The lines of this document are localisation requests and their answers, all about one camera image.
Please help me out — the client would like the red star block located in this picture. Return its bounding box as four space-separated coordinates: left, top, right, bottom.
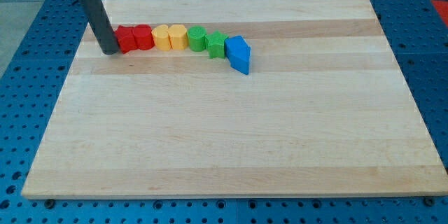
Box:
115 25 138 54

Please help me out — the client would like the green star block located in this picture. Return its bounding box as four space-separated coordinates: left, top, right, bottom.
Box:
205 31 229 59

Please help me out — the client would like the blue pentagon block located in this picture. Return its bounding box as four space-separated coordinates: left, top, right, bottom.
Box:
225 36 251 75

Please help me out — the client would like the green cylinder block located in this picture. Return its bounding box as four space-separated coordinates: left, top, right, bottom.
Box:
187 26 207 52

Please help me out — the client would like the yellow hexagon block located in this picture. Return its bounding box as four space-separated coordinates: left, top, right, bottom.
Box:
168 24 188 50

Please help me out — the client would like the yellow heart block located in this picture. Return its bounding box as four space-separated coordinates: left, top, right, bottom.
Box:
151 24 172 51

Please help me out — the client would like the wooden board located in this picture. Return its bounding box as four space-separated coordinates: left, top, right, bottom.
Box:
22 0 447 200

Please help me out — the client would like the red cylinder block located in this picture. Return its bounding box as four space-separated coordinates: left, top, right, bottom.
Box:
132 24 155 50

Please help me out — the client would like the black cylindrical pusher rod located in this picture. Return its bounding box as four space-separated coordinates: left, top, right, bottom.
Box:
79 0 120 55

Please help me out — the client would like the red object at edge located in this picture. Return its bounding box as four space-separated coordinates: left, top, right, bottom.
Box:
431 0 448 26

